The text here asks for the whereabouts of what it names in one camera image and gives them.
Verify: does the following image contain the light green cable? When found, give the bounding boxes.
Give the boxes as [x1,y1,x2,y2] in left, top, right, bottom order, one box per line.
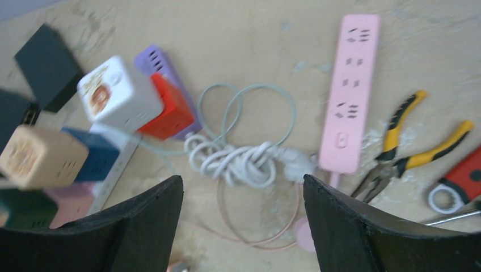
[150,82,298,156]

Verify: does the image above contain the dark green cube charger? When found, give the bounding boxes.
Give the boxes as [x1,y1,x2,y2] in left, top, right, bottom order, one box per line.
[1,189,58,230]

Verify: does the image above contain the thin white cable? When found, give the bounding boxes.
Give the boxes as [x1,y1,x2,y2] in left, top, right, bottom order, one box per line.
[188,176,303,252]

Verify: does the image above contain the navy blue cube charger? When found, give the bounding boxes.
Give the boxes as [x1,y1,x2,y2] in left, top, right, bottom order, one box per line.
[61,127,120,182]

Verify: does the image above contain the red cube charger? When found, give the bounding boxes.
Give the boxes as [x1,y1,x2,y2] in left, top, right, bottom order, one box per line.
[138,73,194,141]

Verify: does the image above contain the yellow handled pliers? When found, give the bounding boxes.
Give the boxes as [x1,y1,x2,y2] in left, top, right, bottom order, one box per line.
[350,90,475,204]

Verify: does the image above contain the pink power strip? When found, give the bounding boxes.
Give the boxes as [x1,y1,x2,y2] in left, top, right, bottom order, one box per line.
[319,14,381,188]

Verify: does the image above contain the white power strip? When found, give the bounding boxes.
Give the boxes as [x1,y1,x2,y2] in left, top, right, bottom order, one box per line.
[86,124,140,216]

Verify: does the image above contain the red handled adjustable wrench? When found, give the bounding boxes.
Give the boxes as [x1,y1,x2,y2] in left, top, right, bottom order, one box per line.
[427,147,480,214]

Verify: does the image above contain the purple usb hub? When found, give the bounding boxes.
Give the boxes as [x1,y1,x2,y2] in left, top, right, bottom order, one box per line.
[133,44,202,141]

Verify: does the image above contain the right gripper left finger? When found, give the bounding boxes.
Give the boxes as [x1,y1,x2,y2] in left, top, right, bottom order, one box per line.
[1,175,184,271]

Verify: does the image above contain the white plug with cable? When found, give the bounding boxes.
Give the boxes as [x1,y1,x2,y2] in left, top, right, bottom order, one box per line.
[184,133,317,189]

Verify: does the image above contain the orange top cube charger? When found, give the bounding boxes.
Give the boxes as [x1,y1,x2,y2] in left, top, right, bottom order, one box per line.
[1,125,89,190]

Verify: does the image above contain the white cube charger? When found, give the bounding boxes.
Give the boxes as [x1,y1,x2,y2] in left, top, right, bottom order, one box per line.
[77,55,164,133]

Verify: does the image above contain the pink cube charger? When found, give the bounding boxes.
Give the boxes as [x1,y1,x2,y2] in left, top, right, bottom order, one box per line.
[44,182,95,228]

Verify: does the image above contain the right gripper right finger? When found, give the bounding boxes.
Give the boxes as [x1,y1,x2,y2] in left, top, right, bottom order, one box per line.
[303,175,480,271]

